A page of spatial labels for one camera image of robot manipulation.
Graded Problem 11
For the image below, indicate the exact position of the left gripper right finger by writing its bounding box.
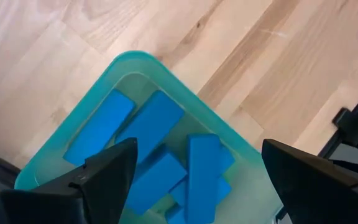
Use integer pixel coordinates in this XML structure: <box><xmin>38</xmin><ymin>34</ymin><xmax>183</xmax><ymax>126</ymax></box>
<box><xmin>261</xmin><ymin>138</ymin><xmax>358</xmax><ymax>224</ymax></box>

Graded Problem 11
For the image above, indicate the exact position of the teal plastic bin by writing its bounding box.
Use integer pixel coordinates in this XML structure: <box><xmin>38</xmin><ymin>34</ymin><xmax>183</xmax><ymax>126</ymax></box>
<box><xmin>14</xmin><ymin>50</ymin><xmax>284</xmax><ymax>224</ymax></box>

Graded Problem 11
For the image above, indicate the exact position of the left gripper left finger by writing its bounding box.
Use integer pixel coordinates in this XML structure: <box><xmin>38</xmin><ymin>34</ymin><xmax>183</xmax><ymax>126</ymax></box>
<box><xmin>0</xmin><ymin>137</ymin><xmax>139</xmax><ymax>224</ymax></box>

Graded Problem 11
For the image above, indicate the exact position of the black aluminium table frame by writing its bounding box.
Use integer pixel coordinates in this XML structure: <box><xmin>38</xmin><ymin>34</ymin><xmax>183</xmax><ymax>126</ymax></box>
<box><xmin>317</xmin><ymin>79</ymin><xmax>358</xmax><ymax>175</ymax></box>

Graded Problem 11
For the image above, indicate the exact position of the blue wooden block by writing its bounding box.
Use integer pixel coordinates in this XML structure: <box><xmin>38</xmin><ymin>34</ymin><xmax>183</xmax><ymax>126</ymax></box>
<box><xmin>124</xmin><ymin>147</ymin><xmax>188</xmax><ymax>216</ymax></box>
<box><xmin>219</xmin><ymin>146</ymin><xmax>236</xmax><ymax>203</ymax></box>
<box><xmin>114</xmin><ymin>90</ymin><xmax>185</xmax><ymax>164</ymax></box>
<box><xmin>62</xmin><ymin>88</ymin><xmax>136</xmax><ymax>167</ymax></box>
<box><xmin>184</xmin><ymin>133</ymin><xmax>222</xmax><ymax>224</ymax></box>

